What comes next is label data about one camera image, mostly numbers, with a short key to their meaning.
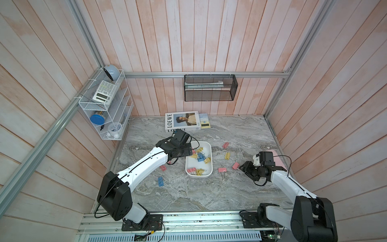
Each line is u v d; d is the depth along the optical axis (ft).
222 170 2.97
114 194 1.34
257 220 2.40
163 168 2.98
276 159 3.12
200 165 3.06
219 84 2.90
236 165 3.03
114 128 2.95
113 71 2.69
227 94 3.39
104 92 2.50
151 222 2.40
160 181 2.82
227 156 3.16
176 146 2.04
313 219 1.35
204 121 3.80
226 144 3.34
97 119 2.50
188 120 3.70
